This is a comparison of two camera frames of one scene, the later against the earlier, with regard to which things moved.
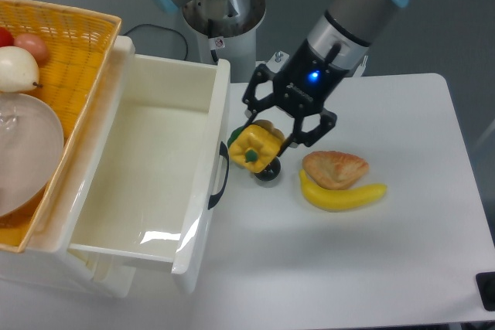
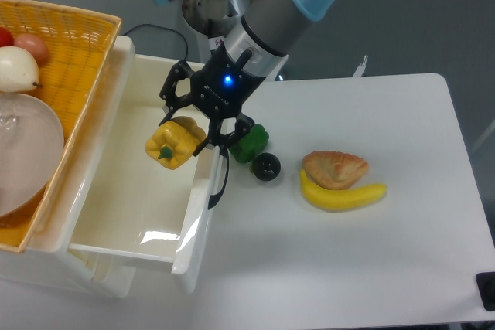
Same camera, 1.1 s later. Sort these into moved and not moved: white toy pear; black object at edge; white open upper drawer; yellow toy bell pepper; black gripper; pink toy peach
Moved: yellow toy bell pepper; black gripper
Not moved: black object at edge; white toy pear; pink toy peach; white open upper drawer
